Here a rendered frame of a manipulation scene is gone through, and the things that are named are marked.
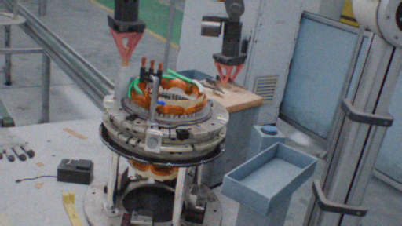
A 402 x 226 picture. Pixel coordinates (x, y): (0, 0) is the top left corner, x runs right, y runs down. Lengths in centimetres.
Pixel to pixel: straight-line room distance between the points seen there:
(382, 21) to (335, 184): 43
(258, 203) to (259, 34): 254
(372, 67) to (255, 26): 228
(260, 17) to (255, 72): 44
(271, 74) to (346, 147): 247
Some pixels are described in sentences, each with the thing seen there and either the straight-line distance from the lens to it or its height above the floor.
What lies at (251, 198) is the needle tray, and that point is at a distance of 87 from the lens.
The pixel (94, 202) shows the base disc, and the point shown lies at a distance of 121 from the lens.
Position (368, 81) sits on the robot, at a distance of 108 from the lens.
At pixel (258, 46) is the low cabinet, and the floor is 80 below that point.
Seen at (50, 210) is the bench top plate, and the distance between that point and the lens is 122.
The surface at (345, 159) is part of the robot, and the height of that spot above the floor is 105.
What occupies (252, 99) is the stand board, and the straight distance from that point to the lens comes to 134.
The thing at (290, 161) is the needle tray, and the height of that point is 103.
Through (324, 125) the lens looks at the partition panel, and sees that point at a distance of 363.
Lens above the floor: 150
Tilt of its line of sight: 22 degrees down
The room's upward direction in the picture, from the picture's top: 9 degrees clockwise
